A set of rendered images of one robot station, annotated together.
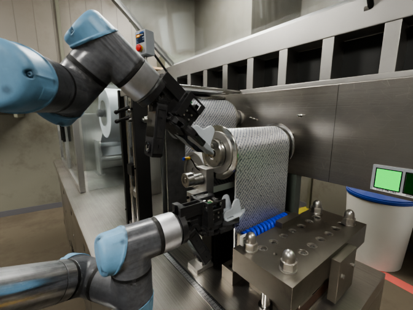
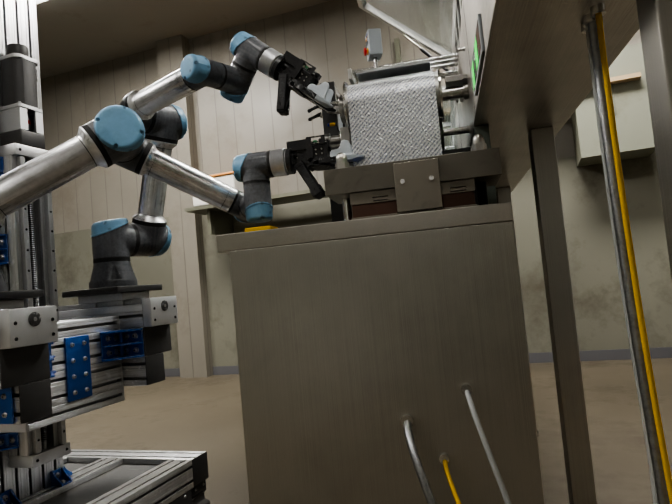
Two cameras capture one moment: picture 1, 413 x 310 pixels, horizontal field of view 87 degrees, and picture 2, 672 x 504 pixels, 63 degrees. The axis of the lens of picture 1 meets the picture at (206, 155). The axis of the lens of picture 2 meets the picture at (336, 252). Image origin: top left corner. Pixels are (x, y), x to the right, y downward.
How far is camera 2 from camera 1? 1.36 m
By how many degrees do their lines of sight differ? 50
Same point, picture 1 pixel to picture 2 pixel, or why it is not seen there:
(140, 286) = (253, 187)
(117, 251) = (239, 159)
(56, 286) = (220, 189)
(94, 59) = (240, 57)
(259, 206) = (390, 157)
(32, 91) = (196, 69)
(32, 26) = not seen: hidden behind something
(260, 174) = (385, 120)
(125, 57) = (253, 50)
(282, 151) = (421, 93)
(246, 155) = (361, 101)
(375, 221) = not seen: outside the picture
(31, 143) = not seen: hidden behind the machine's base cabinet
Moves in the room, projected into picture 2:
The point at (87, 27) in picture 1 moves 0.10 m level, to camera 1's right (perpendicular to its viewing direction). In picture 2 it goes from (235, 41) to (253, 27)
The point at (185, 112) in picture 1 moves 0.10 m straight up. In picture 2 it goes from (301, 75) to (298, 41)
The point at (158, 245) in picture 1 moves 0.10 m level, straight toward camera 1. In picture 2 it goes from (264, 160) to (238, 155)
